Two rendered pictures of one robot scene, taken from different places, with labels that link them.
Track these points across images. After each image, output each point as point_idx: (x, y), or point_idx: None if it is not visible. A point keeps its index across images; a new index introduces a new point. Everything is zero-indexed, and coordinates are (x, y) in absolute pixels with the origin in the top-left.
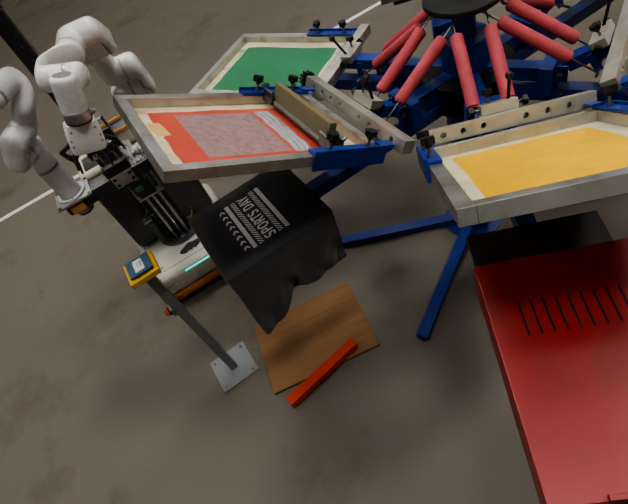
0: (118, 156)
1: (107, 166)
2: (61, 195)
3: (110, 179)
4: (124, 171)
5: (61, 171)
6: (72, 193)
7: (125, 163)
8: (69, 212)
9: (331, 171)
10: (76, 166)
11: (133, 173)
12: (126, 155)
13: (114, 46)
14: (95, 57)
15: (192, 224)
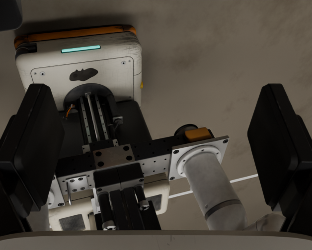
0: (107, 195)
1: (131, 184)
2: (216, 160)
3: (135, 161)
4: (108, 167)
5: (205, 197)
6: (199, 157)
7: (100, 179)
8: (211, 134)
9: None
10: None
11: (95, 159)
12: (96, 194)
13: None
14: None
15: (11, 6)
